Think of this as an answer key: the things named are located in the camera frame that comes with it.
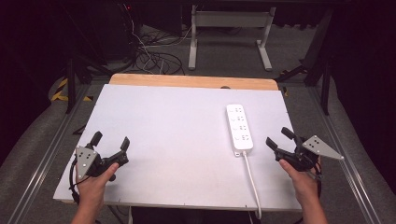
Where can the person's left hand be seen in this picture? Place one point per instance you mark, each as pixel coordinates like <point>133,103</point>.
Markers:
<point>97,183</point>

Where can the yellow black hazard tape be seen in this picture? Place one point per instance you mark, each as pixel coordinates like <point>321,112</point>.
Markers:
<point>63,91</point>

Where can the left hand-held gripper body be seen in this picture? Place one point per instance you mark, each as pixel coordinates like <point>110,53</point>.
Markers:
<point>90,160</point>

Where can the white metal stand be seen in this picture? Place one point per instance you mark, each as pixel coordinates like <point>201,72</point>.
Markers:
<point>229,31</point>

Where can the white board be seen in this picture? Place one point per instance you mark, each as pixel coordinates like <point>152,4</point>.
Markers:
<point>174,137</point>

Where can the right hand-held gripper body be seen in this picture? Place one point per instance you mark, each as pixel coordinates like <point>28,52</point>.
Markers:
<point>306,154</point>

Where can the person's right hand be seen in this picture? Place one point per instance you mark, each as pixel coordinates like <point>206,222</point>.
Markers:
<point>299,180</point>

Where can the wooden table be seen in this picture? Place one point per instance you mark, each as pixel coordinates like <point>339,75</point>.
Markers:
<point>193,81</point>

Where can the white power strip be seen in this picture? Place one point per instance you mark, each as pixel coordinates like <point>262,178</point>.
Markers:
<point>239,129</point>

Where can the black metal stand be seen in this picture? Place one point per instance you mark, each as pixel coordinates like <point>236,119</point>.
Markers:
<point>314,62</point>
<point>81,65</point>

